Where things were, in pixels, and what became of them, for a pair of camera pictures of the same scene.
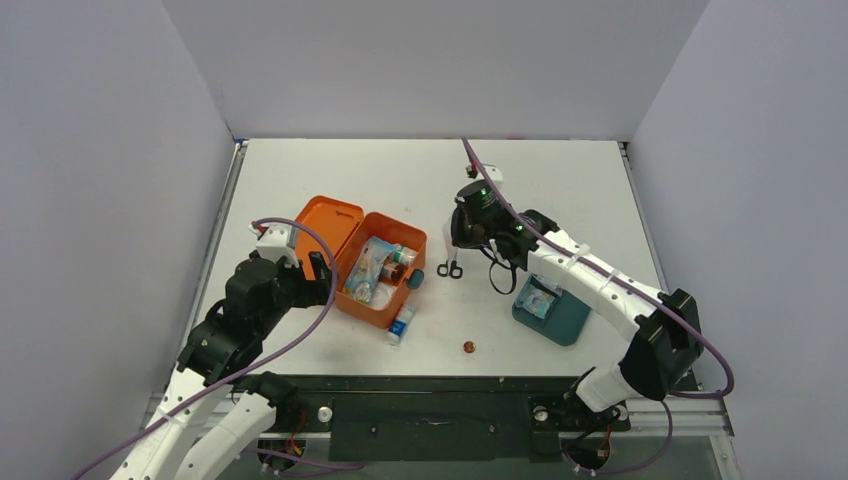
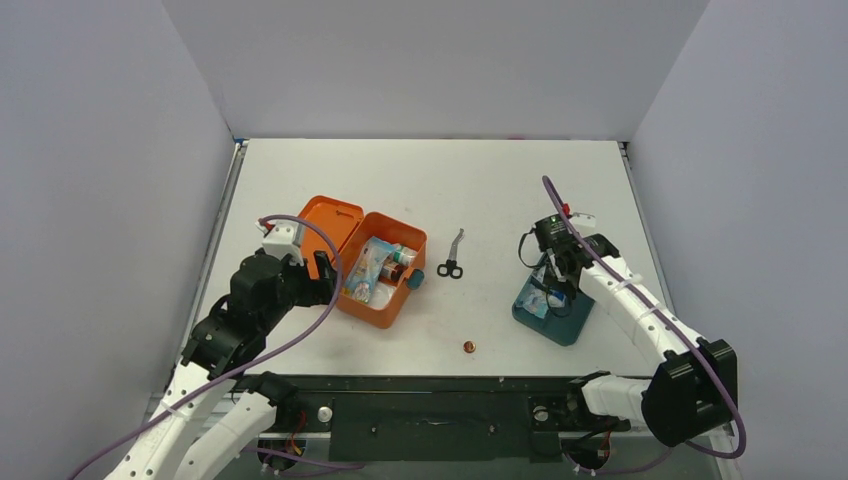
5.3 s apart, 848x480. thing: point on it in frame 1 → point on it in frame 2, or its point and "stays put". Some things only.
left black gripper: (313, 292) stays put
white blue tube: (400, 325) → (557, 299)
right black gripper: (460, 234) → (560, 258)
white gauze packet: (381, 296) stays put
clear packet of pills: (534, 300) stays put
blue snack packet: (366, 268) stays put
